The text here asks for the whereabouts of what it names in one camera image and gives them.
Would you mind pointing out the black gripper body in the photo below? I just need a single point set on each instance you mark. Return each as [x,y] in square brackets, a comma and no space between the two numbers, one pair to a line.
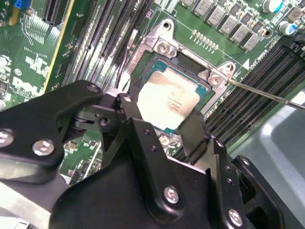
[107,202]

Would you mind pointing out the thin metal locking lever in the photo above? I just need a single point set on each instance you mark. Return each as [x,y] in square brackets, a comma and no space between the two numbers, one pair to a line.
[293,103]

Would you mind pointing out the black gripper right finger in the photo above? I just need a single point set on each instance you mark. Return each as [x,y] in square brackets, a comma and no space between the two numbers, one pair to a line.
[228,190]

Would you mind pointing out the silver CPU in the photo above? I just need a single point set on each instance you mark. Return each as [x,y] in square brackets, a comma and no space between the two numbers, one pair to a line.
[166,95]

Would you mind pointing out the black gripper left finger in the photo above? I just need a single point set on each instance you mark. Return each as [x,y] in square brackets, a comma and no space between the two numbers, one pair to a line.
[28,121]

